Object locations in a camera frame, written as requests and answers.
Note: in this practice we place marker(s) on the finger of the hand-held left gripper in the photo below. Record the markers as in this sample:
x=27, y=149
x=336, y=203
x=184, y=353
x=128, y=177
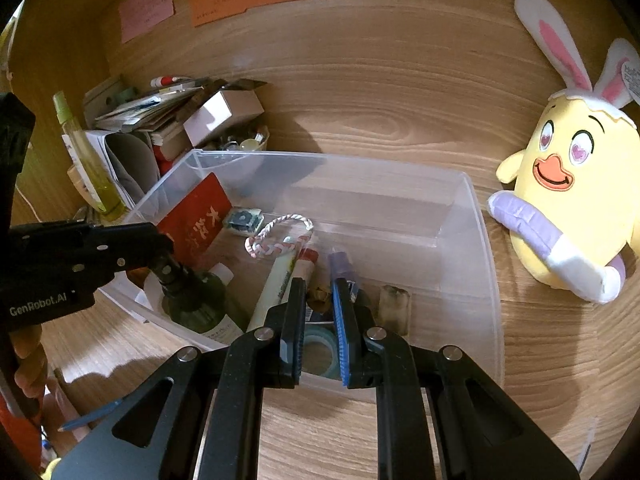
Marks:
x=120, y=230
x=140, y=252

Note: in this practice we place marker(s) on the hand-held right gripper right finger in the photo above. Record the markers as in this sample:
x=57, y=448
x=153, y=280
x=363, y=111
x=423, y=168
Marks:
x=342, y=350

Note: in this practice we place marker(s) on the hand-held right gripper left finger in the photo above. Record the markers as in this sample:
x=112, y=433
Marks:
x=296, y=350

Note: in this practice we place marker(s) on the teal tape roll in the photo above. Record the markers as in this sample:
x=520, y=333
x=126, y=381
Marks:
x=320, y=350

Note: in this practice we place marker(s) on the small brown clip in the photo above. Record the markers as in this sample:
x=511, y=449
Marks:
x=320, y=296

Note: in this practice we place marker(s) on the red packet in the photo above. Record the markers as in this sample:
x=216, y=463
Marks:
x=195, y=220

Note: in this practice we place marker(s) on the pale green tube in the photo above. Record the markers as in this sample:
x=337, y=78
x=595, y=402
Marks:
x=275, y=285

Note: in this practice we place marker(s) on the speckled pink tube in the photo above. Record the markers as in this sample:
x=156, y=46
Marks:
x=306, y=270

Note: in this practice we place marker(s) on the navy bottle purple cap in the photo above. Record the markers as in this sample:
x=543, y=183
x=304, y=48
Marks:
x=340, y=265

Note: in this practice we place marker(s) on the dark green pump bottle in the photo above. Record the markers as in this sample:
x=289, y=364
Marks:
x=205, y=310

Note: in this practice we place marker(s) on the mint tube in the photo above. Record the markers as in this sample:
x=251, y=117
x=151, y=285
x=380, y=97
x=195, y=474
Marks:
x=224, y=275

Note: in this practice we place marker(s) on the small green sharpener box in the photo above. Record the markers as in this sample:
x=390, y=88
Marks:
x=243, y=219

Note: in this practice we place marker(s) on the clear plastic bin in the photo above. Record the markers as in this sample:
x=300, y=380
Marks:
x=425, y=260

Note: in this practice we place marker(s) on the person's left hand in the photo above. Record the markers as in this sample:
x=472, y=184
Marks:
x=30, y=375

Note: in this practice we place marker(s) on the beige sunscreen tube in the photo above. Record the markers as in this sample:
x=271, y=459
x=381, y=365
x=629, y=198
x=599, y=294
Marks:
x=80, y=182

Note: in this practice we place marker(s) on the yellow-green spray bottle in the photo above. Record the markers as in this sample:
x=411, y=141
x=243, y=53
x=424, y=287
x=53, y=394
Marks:
x=92, y=170

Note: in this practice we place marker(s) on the red box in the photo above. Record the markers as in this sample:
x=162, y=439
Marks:
x=162, y=152

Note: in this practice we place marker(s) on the blue pencil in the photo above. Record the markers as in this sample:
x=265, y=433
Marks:
x=85, y=419

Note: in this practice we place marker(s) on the stack of books and papers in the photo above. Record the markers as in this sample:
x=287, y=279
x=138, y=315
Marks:
x=145, y=110

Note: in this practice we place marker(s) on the orange garment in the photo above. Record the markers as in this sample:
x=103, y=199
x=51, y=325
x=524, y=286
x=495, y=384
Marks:
x=15, y=440

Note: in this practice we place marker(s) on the ceramic bowl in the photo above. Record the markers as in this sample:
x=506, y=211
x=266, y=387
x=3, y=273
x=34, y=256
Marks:
x=245, y=145

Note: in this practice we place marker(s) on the small white box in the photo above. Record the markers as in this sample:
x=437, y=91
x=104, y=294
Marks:
x=220, y=115

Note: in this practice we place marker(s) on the red white marker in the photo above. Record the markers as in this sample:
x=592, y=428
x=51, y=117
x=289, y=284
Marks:
x=170, y=80

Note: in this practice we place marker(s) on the pink paper note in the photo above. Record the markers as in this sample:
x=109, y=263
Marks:
x=147, y=7

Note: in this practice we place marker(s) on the yellow chick plush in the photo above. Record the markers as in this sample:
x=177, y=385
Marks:
x=575, y=185

